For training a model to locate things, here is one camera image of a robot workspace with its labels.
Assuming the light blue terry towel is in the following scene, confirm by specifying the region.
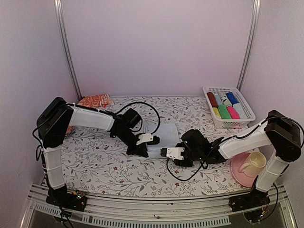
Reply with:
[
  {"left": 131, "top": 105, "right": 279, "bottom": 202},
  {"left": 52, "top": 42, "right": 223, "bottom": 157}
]
[{"left": 146, "top": 123, "right": 180, "bottom": 159}]

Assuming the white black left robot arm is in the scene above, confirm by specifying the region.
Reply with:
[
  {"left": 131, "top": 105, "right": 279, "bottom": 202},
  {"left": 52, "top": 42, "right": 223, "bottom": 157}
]
[{"left": 36, "top": 97, "right": 153, "bottom": 206}]

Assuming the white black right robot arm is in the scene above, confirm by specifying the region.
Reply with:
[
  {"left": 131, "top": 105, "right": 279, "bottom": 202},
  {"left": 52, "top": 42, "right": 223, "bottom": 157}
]
[{"left": 166, "top": 110, "right": 304, "bottom": 207}]

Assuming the orange patterned towel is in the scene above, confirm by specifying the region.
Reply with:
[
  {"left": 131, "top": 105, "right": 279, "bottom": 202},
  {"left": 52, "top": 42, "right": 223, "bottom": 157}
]
[{"left": 78, "top": 94, "right": 114, "bottom": 108}]

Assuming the pink saucer plate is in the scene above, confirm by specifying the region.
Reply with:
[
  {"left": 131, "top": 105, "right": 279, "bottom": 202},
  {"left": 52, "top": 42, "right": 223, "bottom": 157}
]
[{"left": 230, "top": 152, "right": 267, "bottom": 188}]

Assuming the yellow rolled towel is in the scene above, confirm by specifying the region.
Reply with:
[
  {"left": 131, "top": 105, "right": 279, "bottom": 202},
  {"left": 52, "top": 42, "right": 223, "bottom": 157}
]
[{"left": 213, "top": 107, "right": 221, "bottom": 119}]

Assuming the floral table cover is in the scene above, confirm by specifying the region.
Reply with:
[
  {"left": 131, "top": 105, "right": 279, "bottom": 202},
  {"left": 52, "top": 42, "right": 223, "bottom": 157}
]
[{"left": 61, "top": 97, "right": 244, "bottom": 198}]

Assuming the green rolled towel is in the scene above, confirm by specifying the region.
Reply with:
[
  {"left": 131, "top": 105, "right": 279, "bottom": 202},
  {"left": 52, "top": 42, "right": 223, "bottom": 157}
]
[{"left": 218, "top": 104, "right": 232, "bottom": 120}]

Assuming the pink rolled towel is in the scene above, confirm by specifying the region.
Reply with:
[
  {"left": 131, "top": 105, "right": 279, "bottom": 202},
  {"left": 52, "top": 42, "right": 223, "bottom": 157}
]
[{"left": 227, "top": 106, "right": 240, "bottom": 119}]

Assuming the dark red rolled towel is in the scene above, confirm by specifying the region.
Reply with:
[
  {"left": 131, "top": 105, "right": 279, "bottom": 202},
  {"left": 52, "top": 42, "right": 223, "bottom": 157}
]
[{"left": 207, "top": 92, "right": 218, "bottom": 108}]

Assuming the white perforated plastic basket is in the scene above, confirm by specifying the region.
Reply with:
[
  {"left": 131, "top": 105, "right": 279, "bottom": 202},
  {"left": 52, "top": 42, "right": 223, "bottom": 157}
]
[{"left": 202, "top": 86, "right": 256, "bottom": 129}]

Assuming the panda print rolled towel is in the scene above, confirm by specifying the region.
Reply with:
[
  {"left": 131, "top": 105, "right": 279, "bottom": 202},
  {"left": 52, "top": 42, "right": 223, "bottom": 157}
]
[{"left": 219, "top": 93, "right": 232, "bottom": 107}]

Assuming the light blue rolled towel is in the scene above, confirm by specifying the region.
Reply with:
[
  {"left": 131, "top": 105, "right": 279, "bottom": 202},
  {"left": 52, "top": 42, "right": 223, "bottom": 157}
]
[{"left": 214, "top": 94, "right": 223, "bottom": 106}]

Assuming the cream ceramic mug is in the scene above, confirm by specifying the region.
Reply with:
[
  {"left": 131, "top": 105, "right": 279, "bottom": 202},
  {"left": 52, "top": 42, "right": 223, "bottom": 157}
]
[{"left": 238, "top": 152, "right": 267, "bottom": 178}]

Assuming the pale blue rolled towel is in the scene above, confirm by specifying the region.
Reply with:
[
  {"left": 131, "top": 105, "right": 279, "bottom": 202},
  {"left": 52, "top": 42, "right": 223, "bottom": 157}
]
[{"left": 233, "top": 103, "right": 247, "bottom": 119}]

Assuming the dark blue rolled towel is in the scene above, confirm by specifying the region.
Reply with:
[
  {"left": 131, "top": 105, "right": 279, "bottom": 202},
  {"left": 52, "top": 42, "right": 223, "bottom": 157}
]
[{"left": 226, "top": 92, "right": 239, "bottom": 105}]

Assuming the black left camera cable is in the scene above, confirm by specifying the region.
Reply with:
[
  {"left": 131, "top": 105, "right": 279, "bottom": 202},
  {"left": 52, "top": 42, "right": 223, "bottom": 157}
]
[{"left": 116, "top": 101, "right": 161, "bottom": 138}]

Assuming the black camera cable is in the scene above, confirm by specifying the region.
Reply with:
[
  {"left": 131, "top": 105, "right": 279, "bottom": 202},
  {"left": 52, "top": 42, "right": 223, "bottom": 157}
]
[
  {"left": 116, "top": 101, "right": 161, "bottom": 138},
  {"left": 166, "top": 116, "right": 304, "bottom": 214}
]

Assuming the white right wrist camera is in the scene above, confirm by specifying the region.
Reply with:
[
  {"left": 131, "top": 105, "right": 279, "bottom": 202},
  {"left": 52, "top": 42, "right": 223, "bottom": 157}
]
[{"left": 160, "top": 147, "right": 185, "bottom": 160}]

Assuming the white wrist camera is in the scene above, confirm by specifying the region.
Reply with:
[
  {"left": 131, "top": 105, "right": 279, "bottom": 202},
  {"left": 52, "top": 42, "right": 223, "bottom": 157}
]
[
  {"left": 136, "top": 133, "right": 160, "bottom": 145},
  {"left": 160, "top": 147, "right": 185, "bottom": 160}
]

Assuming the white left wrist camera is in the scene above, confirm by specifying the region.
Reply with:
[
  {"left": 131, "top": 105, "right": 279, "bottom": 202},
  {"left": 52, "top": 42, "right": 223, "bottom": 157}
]
[{"left": 136, "top": 133, "right": 160, "bottom": 145}]

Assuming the black right camera cable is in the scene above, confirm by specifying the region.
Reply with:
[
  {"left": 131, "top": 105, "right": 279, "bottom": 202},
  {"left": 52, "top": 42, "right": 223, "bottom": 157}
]
[{"left": 166, "top": 116, "right": 304, "bottom": 214}]

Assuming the aluminium front rail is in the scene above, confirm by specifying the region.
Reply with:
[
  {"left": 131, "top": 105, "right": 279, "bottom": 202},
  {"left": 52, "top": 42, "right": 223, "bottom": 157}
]
[{"left": 21, "top": 184, "right": 299, "bottom": 228}]

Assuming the left aluminium frame post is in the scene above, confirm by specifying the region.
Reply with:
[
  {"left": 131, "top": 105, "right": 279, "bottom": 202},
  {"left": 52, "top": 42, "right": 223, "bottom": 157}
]
[{"left": 54, "top": 0, "right": 82, "bottom": 100}]

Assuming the aluminium frame post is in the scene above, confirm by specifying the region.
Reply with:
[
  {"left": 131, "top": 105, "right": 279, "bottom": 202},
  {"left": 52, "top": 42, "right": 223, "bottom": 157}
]
[
  {"left": 54, "top": 0, "right": 82, "bottom": 100},
  {"left": 237, "top": 0, "right": 261, "bottom": 91}
]

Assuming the right aluminium frame post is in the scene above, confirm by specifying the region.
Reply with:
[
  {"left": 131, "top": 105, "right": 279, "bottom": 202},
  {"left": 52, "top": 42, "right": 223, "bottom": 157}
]
[{"left": 237, "top": 0, "right": 261, "bottom": 91}]

